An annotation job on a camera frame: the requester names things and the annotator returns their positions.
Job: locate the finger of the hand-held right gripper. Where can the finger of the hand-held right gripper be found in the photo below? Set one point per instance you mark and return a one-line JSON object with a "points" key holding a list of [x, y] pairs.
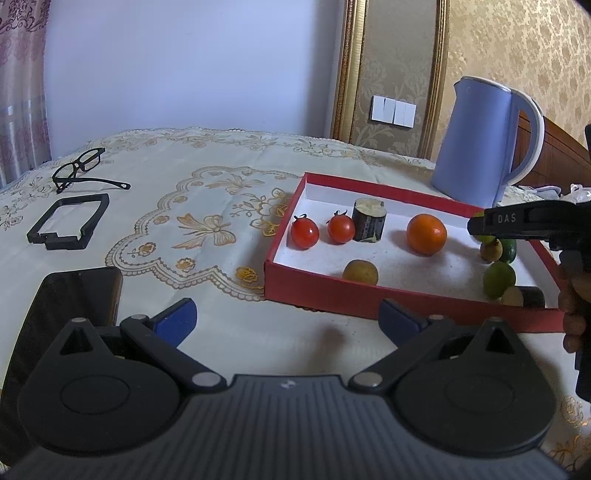
{"points": [[482, 224]]}

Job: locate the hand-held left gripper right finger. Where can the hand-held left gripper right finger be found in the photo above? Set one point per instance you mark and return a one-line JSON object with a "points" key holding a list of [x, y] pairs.
{"points": [[397, 318]]}

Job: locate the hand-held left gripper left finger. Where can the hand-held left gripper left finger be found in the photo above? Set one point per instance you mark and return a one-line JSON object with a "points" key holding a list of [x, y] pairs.
{"points": [[178, 321]]}

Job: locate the small brown fruit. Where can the small brown fruit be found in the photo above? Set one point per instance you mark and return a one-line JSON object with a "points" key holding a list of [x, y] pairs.
{"points": [[490, 251]]}

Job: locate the red cardboard box tray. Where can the red cardboard box tray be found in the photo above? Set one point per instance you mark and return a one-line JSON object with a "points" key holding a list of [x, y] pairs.
{"points": [[415, 272]]}

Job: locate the orange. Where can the orange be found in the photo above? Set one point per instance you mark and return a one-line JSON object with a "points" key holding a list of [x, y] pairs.
{"points": [[427, 234]]}

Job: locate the red cherry tomato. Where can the red cherry tomato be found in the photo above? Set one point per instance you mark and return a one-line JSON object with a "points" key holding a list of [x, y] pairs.
{"points": [[304, 232], [340, 228]]}

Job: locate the person's right hand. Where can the person's right hand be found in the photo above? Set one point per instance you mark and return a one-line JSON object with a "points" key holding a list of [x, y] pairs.
{"points": [[572, 300]]}

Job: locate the grey cloth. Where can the grey cloth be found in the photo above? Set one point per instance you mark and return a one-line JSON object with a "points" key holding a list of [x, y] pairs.
{"points": [[540, 190]]}

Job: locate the clear plastic bag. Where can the clear plastic bag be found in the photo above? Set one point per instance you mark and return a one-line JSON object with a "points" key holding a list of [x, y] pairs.
{"points": [[581, 193]]}

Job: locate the yellow-brown round fruit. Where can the yellow-brown round fruit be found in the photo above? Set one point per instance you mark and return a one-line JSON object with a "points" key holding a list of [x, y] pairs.
{"points": [[360, 273]]}

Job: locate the wooden headboard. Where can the wooden headboard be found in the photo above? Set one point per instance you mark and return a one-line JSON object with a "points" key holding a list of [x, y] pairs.
{"points": [[561, 157]]}

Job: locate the blue electric kettle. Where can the blue electric kettle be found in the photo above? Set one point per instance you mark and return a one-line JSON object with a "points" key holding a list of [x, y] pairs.
{"points": [[475, 147]]}

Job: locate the black smartphone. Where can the black smartphone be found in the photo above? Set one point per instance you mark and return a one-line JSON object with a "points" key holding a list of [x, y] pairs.
{"points": [[60, 295]]}

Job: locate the embroidered cream tablecloth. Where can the embroidered cream tablecloth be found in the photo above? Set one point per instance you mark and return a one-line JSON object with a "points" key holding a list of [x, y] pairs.
{"points": [[184, 175]]}

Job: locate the black eyeglasses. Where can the black eyeglasses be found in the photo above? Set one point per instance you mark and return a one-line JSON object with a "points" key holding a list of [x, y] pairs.
{"points": [[92, 157]]}

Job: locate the patterned pink curtain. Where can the patterned pink curtain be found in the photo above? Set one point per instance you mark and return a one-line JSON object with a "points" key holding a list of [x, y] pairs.
{"points": [[18, 92]]}

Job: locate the black plastic frame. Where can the black plastic frame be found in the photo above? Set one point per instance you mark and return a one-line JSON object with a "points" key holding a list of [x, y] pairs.
{"points": [[60, 241]]}

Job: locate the white wall switch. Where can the white wall switch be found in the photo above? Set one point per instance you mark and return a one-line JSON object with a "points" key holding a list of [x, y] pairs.
{"points": [[392, 110]]}

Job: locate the gold wall panel frame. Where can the gold wall panel frame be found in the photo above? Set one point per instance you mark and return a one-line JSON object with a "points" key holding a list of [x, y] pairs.
{"points": [[348, 69]]}

